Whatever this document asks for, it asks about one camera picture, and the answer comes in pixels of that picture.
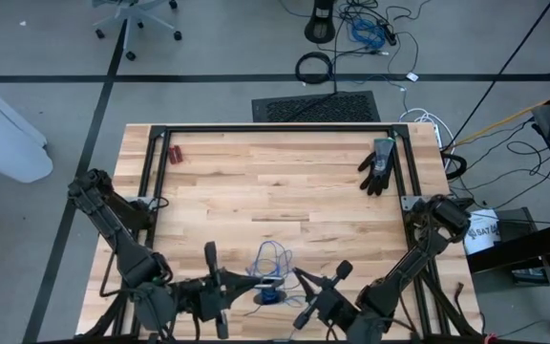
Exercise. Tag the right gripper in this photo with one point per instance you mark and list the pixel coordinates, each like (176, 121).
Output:
(330, 306)

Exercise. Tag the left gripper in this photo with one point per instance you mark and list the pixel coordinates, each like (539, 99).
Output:
(203, 298)

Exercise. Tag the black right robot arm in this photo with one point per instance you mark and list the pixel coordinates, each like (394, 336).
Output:
(408, 267)

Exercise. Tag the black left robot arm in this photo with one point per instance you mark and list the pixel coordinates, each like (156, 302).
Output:
(122, 248)

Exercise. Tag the black work glove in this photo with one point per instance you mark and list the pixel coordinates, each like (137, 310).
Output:
(379, 167)

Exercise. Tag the small red box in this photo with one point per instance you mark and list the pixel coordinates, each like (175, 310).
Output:
(175, 154)

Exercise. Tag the black floor mat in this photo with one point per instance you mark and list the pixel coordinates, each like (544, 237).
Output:
(320, 107)

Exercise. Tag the black desk base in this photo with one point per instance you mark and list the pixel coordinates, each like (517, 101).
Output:
(523, 246)

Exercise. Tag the white power adapter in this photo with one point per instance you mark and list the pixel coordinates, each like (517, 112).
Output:
(412, 76)

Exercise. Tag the black stand base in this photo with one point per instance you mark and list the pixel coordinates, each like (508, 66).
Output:
(320, 26)

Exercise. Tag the black power strip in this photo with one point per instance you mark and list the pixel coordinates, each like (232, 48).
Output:
(388, 32)

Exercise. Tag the white trash bin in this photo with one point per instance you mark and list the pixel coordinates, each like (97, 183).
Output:
(3, 138)

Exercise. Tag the black aluminium table frame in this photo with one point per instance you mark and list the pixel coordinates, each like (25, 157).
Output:
(275, 128)

